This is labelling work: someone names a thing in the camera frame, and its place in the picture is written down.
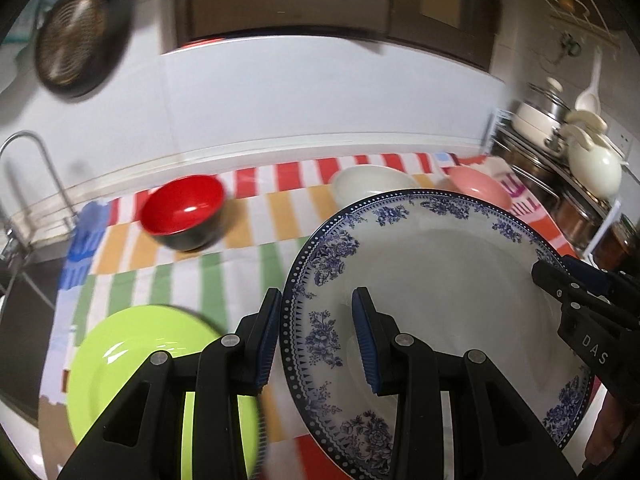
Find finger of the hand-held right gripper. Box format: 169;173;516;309
562;255;640;306
531;259;601;311

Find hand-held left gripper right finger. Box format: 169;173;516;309
351;286;576;480

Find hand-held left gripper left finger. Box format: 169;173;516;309
57;287;283;480

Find pink bowl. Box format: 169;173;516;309
445;166;513;213

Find green plate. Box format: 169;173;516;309
66;304;263;480

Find white bowl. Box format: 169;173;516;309
332;165;421;208

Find red and black bowl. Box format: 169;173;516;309
139;175;227;252

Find person's right hand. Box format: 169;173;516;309
582;395;623;468

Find white metal dish rack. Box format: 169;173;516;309
580;200;623;261

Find copper coloured pot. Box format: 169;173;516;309
550;190;601;241

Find cream ceramic casserole pot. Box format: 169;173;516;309
557;110;631;201

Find stainless steel pot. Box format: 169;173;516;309
492;130;566;186

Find colourful striped cloth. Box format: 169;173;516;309
40;152;581;480

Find white pot with glass lid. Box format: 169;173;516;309
510;77;573;148

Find white rice spoon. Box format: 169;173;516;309
575;45;603;113

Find black scissors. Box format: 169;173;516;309
552;32;583;63

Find steel sink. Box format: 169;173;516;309
0;250;66;421

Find chrome kitchen faucet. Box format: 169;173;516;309
0;227;23;263

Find thin gooseneck faucet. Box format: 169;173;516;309
0;130;78;226

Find dark wooden window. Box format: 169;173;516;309
172;0;501;68

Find black frying pan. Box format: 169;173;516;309
34;0;133;98

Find white wall sockets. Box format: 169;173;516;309
605;130;638;166

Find white wire wall rack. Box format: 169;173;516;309
515;0;628;53

